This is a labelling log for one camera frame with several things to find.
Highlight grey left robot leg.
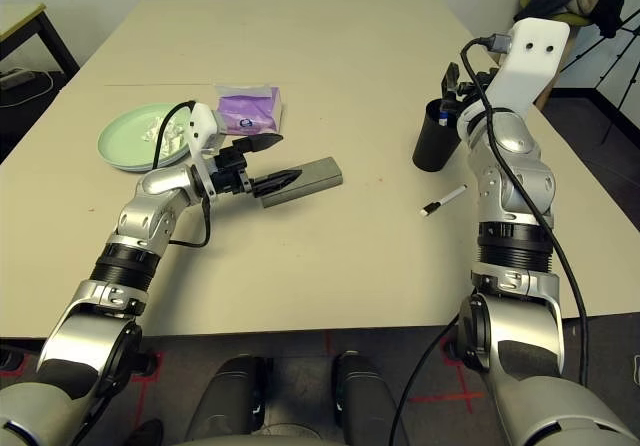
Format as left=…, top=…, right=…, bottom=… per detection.
left=184, top=354, right=274, bottom=446

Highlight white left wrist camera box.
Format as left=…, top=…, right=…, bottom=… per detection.
left=188, top=102, right=226, bottom=167

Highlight beige side table black legs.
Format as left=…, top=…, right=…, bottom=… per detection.
left=0, top=3, right=81, bottom=82

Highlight white cable loop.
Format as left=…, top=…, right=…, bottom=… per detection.
left=0, top=68, right=54, bottom=110

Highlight grey robot leg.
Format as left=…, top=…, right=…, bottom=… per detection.
left=332, top=350, right=416, bottom=446
left=184, top=354, right=274, bottom=446

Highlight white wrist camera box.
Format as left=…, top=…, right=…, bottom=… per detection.
left=188, top=102, right=226, bottom=167
left=482, top=18, right=571, bottom=117

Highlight grey power adapter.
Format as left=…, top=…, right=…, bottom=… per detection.
left=0, top=68, right=36, bottom=91

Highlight white tissue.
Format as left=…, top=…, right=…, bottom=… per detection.
left=141, top=114, right=194, bottom=157

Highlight green plastic plate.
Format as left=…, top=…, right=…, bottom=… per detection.
left=97, top=103, right=201, bottom=175

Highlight purple tissue pack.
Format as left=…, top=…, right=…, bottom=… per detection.
left=214, top=81, right=285, bottom=137

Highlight black pen cup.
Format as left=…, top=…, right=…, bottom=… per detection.
left=412, top=98, right=464, bottom=173

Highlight grey right robot leg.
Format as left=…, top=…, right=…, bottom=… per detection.
left=332, top=350, right=416, bottom=446

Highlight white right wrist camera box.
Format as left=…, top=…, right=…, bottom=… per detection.
left=482, top=18, right=571, bottom=117

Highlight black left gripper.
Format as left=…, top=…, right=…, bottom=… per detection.
left=211, top=134, right=304, bottom=198

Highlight black left wrist camera cable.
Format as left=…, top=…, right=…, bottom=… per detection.
left=152, top=99, right=211, bottom=250

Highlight black tripod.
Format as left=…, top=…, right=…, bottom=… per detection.
left=558, top=8, right=640, bottom=145

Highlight wooden stool green seat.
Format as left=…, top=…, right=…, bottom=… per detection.
left=517, top=0, right=596, bottom=110

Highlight white marker with black cap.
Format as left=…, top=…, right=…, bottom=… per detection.
left=421, top=184, right=470, bottom=218

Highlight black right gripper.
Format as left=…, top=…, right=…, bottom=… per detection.
left=439, top=62, right=499, bottom=115

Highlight black table foot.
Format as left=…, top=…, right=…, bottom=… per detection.
left=0, top=345, right=26, bottom=373
left=134, top=348, right=165, bottom=376

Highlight grey glasses case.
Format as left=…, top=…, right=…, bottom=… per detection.
left=259, top=156, right=345, bottom=210

